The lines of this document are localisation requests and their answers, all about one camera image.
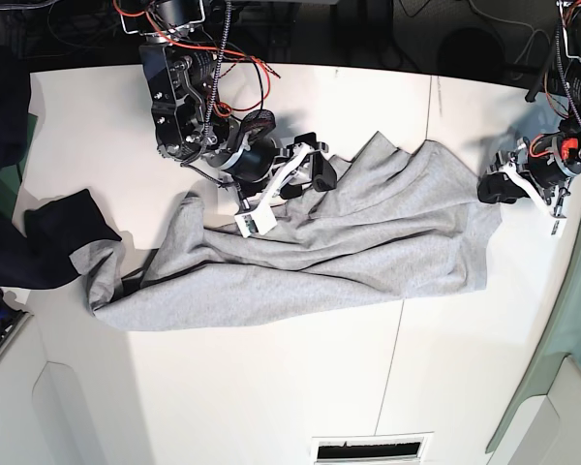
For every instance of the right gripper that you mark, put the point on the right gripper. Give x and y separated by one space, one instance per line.
252 164

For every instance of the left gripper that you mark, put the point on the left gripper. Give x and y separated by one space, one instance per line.
549 161

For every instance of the grey t-shirt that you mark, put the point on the grey t-shirt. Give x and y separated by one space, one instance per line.
398 225

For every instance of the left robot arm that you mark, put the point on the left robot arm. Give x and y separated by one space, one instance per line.
559 77

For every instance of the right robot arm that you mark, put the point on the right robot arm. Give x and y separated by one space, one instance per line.
186 45

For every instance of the black round stool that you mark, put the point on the black round stool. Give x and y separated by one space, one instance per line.
471 53

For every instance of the dark navy cloth pile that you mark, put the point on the dark navy cloth pile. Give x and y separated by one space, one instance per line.
43 256

